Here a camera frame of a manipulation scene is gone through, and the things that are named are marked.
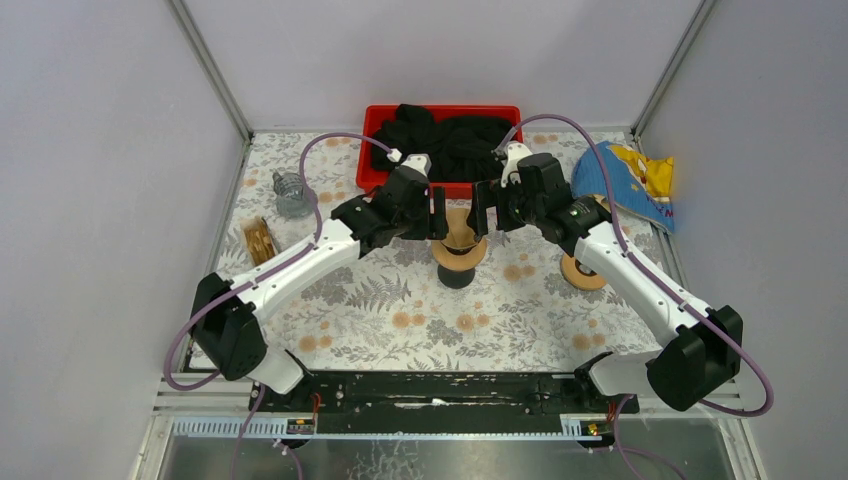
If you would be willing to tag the black cloth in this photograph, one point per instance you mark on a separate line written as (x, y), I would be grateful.
(460, 147)

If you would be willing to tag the single brown paper filter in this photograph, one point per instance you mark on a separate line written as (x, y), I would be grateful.
(460, 236)

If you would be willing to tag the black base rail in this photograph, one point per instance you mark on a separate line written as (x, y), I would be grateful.
(446, 403)

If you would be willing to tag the clear glass carafe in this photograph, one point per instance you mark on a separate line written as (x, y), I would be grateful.
(290, 199)

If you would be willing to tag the blue and yellow cloth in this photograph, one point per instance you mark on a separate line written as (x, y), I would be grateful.
(641, 185)

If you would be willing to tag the wooden ring holder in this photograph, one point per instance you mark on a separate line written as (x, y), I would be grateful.
(580, 276)
(469, 259)

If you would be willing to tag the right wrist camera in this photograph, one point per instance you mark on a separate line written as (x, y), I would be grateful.
(510, 155)

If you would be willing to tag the dark red glass carafe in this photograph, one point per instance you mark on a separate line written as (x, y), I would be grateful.
(455, 279)

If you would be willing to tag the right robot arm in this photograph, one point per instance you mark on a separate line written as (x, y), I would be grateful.
(694, 358)

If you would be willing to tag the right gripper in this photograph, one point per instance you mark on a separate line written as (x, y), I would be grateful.
(485, 195)

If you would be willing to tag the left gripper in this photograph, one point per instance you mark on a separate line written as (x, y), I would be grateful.
(423, 208)

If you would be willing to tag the orange coffee filter box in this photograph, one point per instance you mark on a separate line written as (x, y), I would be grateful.
(258, 240)

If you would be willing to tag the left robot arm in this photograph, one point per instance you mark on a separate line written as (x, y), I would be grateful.
(228, 315)

